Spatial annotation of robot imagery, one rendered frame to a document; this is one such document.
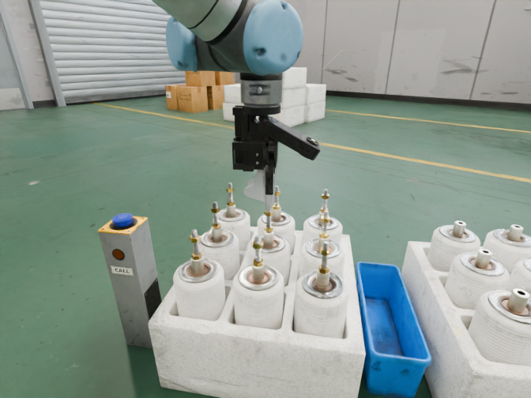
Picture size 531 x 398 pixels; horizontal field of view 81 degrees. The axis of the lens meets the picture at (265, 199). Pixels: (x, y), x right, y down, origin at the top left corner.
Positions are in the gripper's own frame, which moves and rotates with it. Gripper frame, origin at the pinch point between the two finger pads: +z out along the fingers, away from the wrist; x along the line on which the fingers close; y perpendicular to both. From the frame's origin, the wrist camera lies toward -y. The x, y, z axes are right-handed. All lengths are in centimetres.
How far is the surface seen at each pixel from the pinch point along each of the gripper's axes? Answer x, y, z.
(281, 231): -7.4, -2.0, 10.7
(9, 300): -3, 74, 35
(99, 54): -432, 291, -34
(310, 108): -281, -20, 20
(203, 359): 18.6, 11.3, 24.1
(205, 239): 0.1, 14.7, 9.3
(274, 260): 4.4, -1.0, 11.0
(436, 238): -7.3, -38.1, 10.5
